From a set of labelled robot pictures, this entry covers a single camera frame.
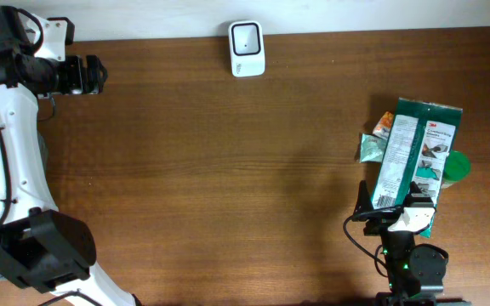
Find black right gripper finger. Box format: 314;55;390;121
404;181;435;208
354;180;373;213

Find teal snack packet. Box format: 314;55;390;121
359;134;388;163

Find green lid jar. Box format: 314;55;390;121
442;150;471;189

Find green 3M gloves package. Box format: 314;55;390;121
369;97;464;239

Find small orange carton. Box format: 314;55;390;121
373;111;395;140

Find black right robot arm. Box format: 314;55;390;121
343;180;470;306

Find white barcode scanner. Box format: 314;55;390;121
228;20;265;77

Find black camera cable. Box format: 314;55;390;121
342;206;406;278

